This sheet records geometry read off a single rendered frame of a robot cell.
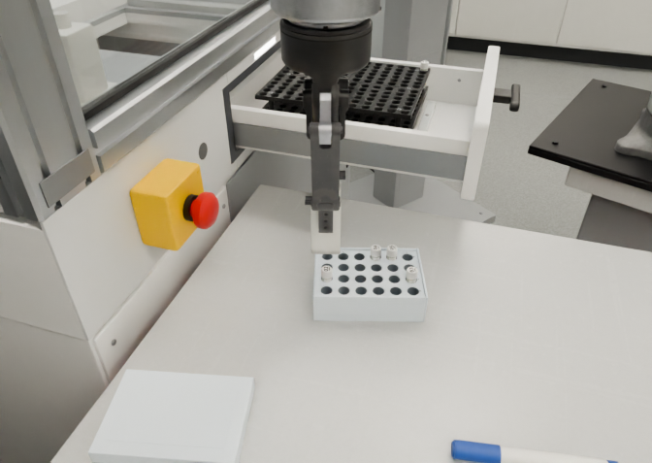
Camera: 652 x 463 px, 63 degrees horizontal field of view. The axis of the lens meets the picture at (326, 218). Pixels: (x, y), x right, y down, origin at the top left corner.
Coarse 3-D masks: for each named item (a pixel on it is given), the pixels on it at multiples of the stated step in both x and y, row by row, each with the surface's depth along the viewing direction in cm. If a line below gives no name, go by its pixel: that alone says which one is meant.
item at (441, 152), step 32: (416, 64) 86; (448, 96) 87; (256, 128) 73; (288, 128) 72; (352, 128) 69; (384, 128) 68; (416, 128) 80; (448, 128) 80; (352, 160) 71; (384, 160) 70; (416, 160) 68; (448, 160) 67
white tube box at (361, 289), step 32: (320, 256) 63; (352, 256) 63; (384, 256) 63; (416, 256) 63; (320, 288) 58; (352, 288) 58; (384, 288) 58; (416, 288) 59; (320, 320) 59; (352, 320) 59; (384, 320) 59; (416, 320) 59
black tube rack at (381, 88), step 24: (288, 72) 82; (360, 72) 82; (384, 72) 82; (408, 72) 83; (264, 96) 74; (288, 96) 75; (360, 96) 75; (384, 96) 75; (360, 120) 75; (384, 120) 75; (408, 120) 75
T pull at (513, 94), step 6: (516, 84) 75; (498, 90) 73; (504, 90) 73; (510, 90) 73; (516, 90) 73; (498, 96) 72; (504, 96) 72; (510, 96) 72; (516, 96) 71; (498, 102) 73; (504, 102) 72; (510, 102) 70; (516, 102) 70; (510, 108) 70; (516, 108) 70
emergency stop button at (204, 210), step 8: (208, 192) 56; (200, 200) 55; (208, 200) 55; (216, 200) 57; (192, 208) 56; (200, 208) 55; (208, 208) 55; (216, 208) 57; (192, 216) 55; (200, 216) 55; (208, 216) 55; (216, 216) 58; (200, 224) 55; (208, 224) 56
